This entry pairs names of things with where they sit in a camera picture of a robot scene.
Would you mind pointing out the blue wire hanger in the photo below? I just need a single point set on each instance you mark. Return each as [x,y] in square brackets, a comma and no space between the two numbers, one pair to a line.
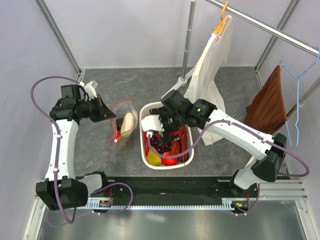
[297,104]

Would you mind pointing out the yellow green mango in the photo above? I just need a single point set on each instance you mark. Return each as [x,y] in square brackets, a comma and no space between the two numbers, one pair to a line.
[153,159]

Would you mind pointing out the red apple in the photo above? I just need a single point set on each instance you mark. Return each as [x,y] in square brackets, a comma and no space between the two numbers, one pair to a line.
[115,138]

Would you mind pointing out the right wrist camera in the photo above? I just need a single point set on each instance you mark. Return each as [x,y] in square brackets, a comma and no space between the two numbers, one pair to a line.
[152,123]

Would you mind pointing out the white radish with leaves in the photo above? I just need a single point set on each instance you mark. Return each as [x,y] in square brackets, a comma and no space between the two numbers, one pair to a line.
[127,128]

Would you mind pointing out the clear zip top bag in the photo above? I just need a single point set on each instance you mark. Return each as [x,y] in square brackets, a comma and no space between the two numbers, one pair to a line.
[121,108]

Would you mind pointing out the white hanging shirt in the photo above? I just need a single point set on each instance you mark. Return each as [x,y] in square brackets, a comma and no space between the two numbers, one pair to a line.
[202,84]

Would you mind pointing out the metal clothes rack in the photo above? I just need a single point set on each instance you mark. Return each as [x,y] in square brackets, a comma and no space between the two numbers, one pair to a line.
[276,33]

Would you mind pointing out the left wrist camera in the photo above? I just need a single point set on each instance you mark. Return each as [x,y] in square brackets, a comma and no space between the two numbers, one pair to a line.
[90,89]

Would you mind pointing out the red tomato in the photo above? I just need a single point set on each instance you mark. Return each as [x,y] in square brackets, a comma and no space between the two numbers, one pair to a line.
[169,161]

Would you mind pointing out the red chili pepper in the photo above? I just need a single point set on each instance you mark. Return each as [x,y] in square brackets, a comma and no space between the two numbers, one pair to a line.
[146,148]

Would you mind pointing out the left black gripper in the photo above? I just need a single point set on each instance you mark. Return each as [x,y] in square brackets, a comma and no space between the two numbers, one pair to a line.
[103,112]

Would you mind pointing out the red crayfish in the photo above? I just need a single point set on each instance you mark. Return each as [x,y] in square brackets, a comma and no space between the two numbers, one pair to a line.
[180,140]

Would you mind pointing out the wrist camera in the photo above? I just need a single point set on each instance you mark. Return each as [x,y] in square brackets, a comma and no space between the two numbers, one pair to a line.
[90,89]
[152,123]

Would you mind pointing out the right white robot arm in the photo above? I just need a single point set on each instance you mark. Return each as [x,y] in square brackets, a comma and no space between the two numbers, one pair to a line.
[266,149]

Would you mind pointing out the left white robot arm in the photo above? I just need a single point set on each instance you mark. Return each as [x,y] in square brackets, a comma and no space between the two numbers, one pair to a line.
[60,188]

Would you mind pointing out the dark grape bunch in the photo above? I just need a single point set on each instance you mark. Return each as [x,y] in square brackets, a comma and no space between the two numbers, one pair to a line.
[157,143]

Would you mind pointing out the white plastic basket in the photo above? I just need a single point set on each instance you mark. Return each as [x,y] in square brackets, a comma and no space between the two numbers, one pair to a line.
[184,159]

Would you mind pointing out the white slotted cable duct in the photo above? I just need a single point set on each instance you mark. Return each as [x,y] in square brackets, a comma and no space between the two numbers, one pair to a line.
[106,204]

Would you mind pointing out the brown hanging towel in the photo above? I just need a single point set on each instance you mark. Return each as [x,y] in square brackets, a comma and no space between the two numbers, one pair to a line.
[267,112]

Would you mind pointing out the dark red onion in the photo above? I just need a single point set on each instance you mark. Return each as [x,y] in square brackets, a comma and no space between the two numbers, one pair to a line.
[119,123]

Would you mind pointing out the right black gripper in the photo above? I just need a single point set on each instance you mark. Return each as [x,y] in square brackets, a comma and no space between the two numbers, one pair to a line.
[166,137]

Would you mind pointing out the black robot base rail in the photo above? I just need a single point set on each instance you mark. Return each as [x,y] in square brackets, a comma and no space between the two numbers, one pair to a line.
[173,190]

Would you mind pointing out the orange clothes hanger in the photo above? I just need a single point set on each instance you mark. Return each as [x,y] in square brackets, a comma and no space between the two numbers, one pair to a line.
[221,20]

